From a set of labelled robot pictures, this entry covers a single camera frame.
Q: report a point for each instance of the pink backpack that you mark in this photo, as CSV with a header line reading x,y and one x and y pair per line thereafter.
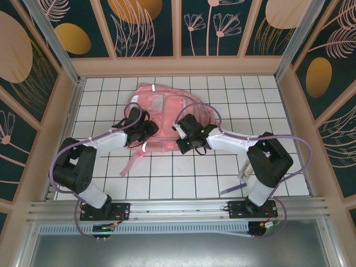
x,y
164,116

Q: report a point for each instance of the clear plastic supplies case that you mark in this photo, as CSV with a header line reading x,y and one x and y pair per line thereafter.
x,y
244,172

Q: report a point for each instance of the purple pen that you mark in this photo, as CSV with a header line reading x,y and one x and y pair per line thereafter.
x,y
233,188

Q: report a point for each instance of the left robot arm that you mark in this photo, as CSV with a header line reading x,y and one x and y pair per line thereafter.
x,y
75,169

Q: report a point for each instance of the black controller board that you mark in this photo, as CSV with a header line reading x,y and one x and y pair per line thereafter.
x,y
261,229
103,229

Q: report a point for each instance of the grey metal sheet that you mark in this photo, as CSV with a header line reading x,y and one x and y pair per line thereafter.
x,y
178,250

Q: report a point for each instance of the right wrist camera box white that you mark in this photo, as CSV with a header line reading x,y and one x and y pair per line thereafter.
x,y
179,132

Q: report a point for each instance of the aluminium side rail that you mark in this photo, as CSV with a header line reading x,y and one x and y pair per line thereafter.
x,y
69,125

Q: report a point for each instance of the beige wooden enclosure frame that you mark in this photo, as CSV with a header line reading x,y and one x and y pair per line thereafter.
x,y
178,66

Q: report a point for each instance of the aluminium mounting rail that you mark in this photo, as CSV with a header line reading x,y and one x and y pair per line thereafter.
x,y
178,208

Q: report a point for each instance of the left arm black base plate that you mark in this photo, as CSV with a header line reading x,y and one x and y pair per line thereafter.
x,y
122,211

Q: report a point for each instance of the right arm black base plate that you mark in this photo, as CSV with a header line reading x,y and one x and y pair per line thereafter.
x,y
236,210

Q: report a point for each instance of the dark floral wall panel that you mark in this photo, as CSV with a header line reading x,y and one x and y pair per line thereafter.
x,y
275,27
214,27
14,144
136,27
25,55
80,27
328,55
339,150

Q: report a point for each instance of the aluminium corner post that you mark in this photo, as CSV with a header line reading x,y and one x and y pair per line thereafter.
x,y
294,41
55,44

